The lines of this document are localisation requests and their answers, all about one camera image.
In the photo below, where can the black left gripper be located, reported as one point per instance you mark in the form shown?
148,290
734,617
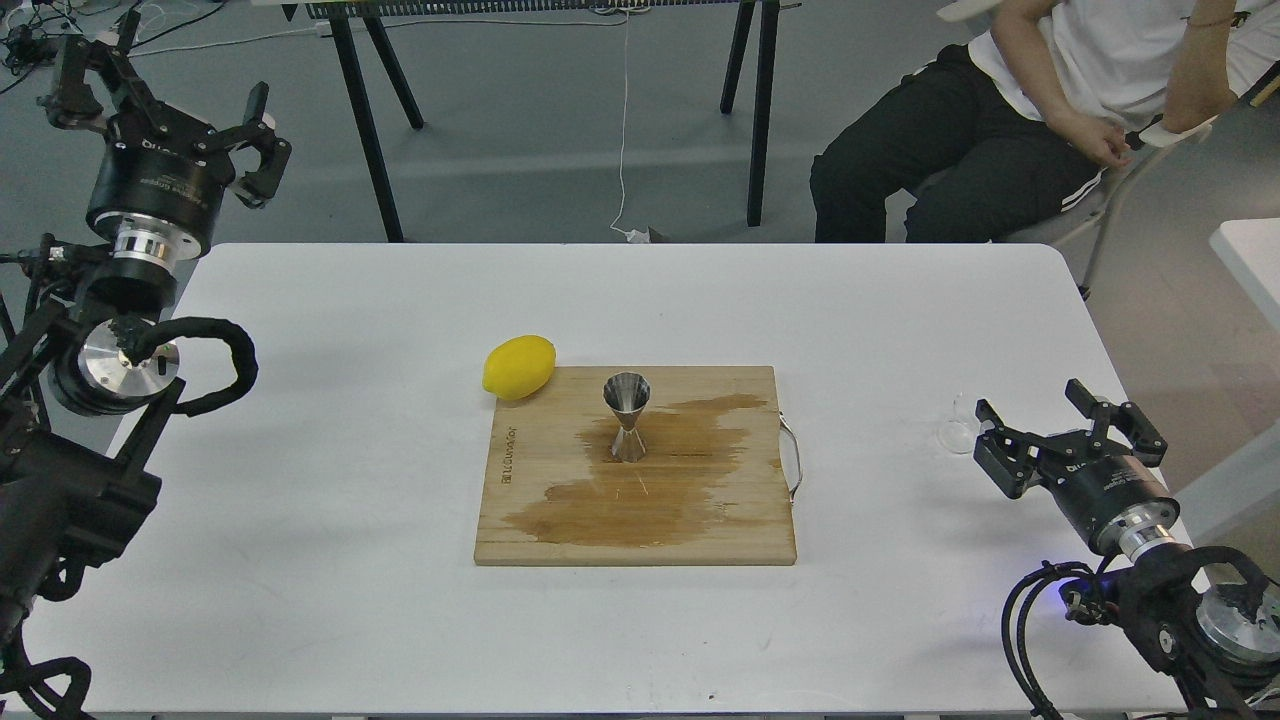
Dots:
155,195

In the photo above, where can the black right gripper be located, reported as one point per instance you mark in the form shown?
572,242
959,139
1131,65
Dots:
1114,502

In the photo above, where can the clear glass cup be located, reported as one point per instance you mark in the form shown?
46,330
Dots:
962,425

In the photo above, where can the steel jigger measuring cup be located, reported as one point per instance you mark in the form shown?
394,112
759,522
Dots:
626,394

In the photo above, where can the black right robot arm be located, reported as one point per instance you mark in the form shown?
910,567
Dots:
1206,616

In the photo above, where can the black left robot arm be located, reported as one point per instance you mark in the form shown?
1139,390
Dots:
96,370

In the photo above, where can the grey chair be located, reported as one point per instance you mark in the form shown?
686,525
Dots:
1225,170

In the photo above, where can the seated person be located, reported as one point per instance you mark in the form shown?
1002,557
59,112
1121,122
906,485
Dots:
1018,125

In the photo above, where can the wooden cutting board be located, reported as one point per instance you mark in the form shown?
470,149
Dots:
711,489

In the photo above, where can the yellow lemon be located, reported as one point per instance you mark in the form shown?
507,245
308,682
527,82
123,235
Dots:
519,367

